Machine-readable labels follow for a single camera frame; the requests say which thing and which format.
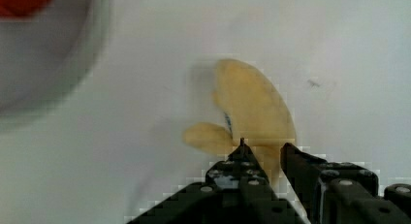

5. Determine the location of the red ketchup bottle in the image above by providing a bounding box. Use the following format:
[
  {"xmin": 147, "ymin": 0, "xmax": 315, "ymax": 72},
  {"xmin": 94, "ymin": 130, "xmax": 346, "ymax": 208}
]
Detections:
[{"xmin": 0, "ymin": 0, "xmax": 52, "ymax": 19}]

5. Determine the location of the yellow toy banana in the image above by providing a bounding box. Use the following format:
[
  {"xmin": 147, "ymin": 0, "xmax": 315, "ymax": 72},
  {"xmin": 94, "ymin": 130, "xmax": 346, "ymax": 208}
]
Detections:
[{"xmin": 182, "ymin": 59, "xmax": 297, "ymax": 185}]

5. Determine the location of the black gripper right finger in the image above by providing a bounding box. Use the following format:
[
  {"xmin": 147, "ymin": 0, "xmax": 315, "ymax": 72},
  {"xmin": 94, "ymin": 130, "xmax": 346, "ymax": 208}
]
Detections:
[{"xmin": 281, "ymin": 144, "xmax": 410, "ymax": 224}]

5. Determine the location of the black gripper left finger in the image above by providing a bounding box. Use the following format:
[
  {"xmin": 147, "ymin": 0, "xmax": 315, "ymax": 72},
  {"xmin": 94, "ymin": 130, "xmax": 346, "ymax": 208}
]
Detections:
[{"xmin": 127, "ymin": 143, "xmax": 304, "ymax": 224}]

